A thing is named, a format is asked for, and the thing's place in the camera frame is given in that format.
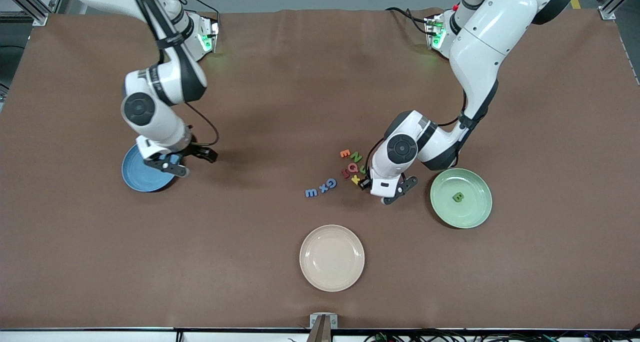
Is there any grey arm base connector block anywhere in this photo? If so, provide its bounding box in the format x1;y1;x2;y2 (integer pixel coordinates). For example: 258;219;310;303
424;14;447;51
192;14;220;55

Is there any blue round plate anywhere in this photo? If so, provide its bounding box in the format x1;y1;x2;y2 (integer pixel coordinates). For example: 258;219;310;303
121;144;180;193

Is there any beige round plate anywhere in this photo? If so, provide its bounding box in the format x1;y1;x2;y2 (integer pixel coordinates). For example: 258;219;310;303
299;224;366;293

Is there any green round plate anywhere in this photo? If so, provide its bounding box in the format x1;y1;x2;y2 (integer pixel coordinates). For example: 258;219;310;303
430;168;493;230

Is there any brown table cover mat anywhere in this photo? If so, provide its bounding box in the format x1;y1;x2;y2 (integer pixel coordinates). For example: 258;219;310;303
0;7;640;331

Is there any black base power cable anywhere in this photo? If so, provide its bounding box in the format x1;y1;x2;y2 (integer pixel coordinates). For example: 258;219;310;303
170;0;222;28
385;6;432;35

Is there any black cable bundle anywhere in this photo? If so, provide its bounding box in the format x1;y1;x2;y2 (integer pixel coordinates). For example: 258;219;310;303
364;323;640;342

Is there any white table edge rail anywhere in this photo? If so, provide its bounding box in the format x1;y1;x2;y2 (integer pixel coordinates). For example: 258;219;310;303
0;328;640;342

